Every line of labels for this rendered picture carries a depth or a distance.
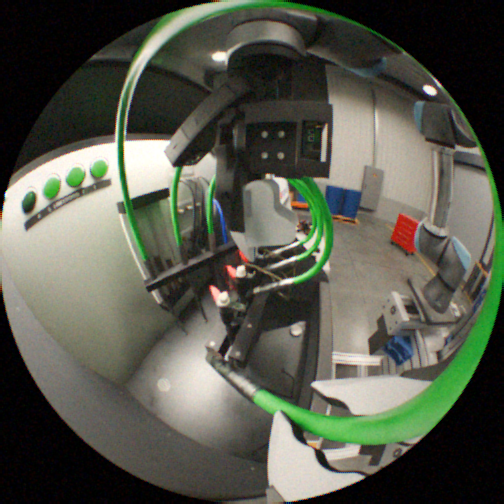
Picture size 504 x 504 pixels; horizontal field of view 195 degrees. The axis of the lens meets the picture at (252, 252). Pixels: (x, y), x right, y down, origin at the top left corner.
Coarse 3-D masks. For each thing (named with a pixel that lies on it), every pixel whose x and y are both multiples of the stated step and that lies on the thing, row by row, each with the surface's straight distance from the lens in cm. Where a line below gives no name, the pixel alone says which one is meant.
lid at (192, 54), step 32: (128, 32) 35; (192, 32) 38; (224, 32) 41; (96, 64) 34; (128, 64) 35; (160, 64) 39; (192, 64) 42; (224, 64) 46; (64, 96) 36; (96, 96) 37; (160, 96) 43; (192, 96) 47; (32, 128) 38; (64, 128) 40; (96, 128) 42; (128, 128) 46; (160, 128) 51; (32, 160) 43
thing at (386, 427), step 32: (256, 0) 4; (160, 32) 8; (128, 96) 20; (448, 96) 2; (128, 192) 30; (480, 320) 3; (480, 352) 3; (448, 384) 3; (320, 416) 10; (384, 416) 6; (416, 416) 4
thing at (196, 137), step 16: (240, 80) 15; (224, 96) 14; (240, 96) 14; (208, 112) 15; (192, 128) 15; (208, 128) 15; (176, 144) 17; (192, 144) 16; (208, 144) 17; (176, 160) 17; (192, 160) 18
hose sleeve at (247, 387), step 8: (216, 360) 19; (224, 360) 19; (216, 368) 18; (224, 368) 17; (232, 368) 17; (224, 376) 17; (232, 376) 16; (240, 376) 15; (232, 384) 16; (240, 384) 15; (248, 384) 14; (256, 384) 14; (240, 392) 15; (248, 392) 14; (256, 392) 14; (248, 400) 15
